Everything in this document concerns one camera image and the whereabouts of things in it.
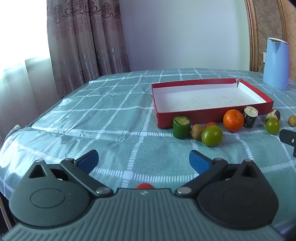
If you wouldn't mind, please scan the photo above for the brown longan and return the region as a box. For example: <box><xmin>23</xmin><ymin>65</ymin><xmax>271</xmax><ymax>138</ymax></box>
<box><xmin>287</xmin><ymin>115</ymin><xmax>296</xmax><ymax>127</ymax></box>
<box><xmin>191</xmin><ymin>124</ymin><xmax>204</xmax><ymax>140</ymax></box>

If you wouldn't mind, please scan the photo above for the small green tomato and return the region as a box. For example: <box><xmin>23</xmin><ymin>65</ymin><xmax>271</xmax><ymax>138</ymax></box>
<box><xmin>265</xmin><ymin>118</ymin><xmax>280</xmax><ymax>135</ymax></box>

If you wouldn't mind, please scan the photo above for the eggplant slice piece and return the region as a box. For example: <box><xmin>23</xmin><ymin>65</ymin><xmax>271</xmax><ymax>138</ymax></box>
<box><xmin>265</xmin><ymin>109</ymin><xmax>281</xmax><ymax>123</ymax></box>

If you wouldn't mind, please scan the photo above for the dark eggplant cylinder piece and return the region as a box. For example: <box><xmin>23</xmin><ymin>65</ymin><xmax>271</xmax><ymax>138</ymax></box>
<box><xmin>243</xmin><ymin>106</ymin><xmax>258</xmax><ymax>128</ymax></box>

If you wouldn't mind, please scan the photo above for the orange mandarin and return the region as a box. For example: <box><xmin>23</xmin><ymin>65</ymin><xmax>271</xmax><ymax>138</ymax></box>
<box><xmin>223</xmin><ymin>109</ymin><xmax>244</xmax><ymax>133</ymax></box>

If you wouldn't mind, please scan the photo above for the large green tomato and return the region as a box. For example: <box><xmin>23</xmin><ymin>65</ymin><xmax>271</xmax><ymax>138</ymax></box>
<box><xmin>201</xmin><ymin>126</ymin><xmax>223</xmax><ymax>147</ymax></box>

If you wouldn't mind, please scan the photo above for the small red cherry tomato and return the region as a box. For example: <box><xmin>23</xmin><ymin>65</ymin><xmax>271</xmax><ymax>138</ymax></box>
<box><xmin>204</xmin><ymin>122</ymin><xmax>217</xmax><ymax>128</ymax></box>

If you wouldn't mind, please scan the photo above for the green cucumber piece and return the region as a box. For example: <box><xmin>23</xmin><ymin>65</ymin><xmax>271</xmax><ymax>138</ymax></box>
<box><xmin>173</xmin><ymin>116</ymin><xmax>191</xmax><ymax>140</ymax></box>

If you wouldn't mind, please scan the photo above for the light blue kettle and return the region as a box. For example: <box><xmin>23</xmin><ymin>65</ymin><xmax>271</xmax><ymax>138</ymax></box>
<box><xmin>263</xmin><ymin>37</ymin><xmax>290</xmax><ymax>90</ymax></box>

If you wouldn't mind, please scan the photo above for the red shallow cardboard box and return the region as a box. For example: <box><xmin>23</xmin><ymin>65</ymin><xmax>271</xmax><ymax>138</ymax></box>
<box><xmin>151</xmin><ymin>78</ymin><xmax>273</xmax><ymax>128</ymax></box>

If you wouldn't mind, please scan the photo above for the teal checked bedspread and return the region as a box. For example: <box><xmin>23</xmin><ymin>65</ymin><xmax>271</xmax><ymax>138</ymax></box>
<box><xmin>0</xmin><ymin>67</ymin><xmax>296</xmax><ymax>235</ymax></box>

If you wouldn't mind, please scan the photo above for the gold framed headboard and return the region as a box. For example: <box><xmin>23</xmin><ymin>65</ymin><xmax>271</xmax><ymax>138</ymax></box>
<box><xmin>245</xmin><ymin>0</ymin><xmax>295</xmax><ymax>81</ymax></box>

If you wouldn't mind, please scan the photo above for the brown patterned curtain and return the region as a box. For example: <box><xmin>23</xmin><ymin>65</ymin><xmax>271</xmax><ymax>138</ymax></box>
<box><xmin>47</xmin><ymin>0</ymin><xmax>130</xmax><ymax>99</ymax></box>

